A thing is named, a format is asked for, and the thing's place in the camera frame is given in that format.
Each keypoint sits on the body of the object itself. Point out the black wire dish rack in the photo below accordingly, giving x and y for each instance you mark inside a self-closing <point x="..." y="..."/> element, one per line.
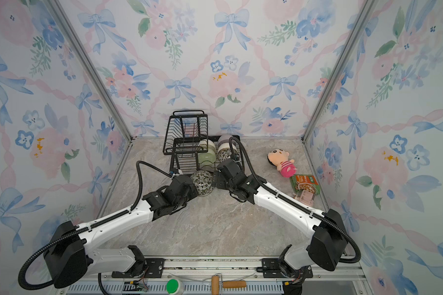
<point x="185" y="129"/>

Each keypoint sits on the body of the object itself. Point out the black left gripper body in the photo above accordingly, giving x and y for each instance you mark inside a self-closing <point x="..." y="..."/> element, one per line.
<point x="180" y="204"/>

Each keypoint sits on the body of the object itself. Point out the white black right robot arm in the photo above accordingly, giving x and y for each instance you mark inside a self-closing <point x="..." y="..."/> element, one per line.
<point x="325" y="230"/>

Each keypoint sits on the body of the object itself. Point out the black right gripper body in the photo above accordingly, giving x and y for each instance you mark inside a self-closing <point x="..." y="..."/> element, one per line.
<point x="222" y="183"/>

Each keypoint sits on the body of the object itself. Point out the light green bowl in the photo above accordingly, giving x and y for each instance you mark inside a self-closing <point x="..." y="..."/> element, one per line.
<point x="206" y="158"/>

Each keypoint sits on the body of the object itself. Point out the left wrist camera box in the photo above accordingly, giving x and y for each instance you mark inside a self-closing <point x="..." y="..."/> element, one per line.
<point x="172" y="191"/>

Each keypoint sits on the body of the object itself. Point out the lavender bowl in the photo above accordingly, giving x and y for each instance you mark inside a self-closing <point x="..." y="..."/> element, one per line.
<point x="224" y="139"/>

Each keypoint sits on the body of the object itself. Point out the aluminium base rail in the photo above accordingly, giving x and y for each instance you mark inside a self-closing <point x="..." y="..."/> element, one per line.
<point x="260" y="273"/>

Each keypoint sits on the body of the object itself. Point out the black floral bowl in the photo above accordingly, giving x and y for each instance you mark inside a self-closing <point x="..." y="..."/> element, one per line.
<point x="203" y="182"/>
<point x="224" y="154"/>

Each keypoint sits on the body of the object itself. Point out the green red soup packet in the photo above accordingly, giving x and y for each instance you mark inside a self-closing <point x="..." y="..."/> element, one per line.
<point x="302" y="183"/>

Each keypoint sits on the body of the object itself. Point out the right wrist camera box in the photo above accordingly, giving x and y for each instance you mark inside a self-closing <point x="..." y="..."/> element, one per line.
<point x="228" y="169"/>

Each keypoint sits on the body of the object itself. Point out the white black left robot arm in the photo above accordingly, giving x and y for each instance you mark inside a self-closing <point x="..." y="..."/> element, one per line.
<point x="76" y="250"/>

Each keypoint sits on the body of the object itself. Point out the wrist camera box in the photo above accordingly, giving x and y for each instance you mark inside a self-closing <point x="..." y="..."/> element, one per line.
<point x="228" y="169"/>
<point x="172" y="191"/>

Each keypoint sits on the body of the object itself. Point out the cream white bowl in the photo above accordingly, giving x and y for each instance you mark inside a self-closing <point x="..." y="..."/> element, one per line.
<point x="225" y="146"/>

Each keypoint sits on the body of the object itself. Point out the pink plush doll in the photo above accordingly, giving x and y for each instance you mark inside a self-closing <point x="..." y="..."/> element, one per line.
<point x="284" y="165"/>

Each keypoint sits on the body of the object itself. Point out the wooden handled tool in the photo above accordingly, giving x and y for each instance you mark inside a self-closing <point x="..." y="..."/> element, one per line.
<point x="217" y="284"/>

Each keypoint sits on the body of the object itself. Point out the green round button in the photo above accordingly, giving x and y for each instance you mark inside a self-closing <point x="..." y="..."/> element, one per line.
<point x="175" y="287"/>

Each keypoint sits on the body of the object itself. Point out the cream speckled bowl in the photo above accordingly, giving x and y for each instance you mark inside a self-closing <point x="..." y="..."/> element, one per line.
<point x="207" y="144"/>

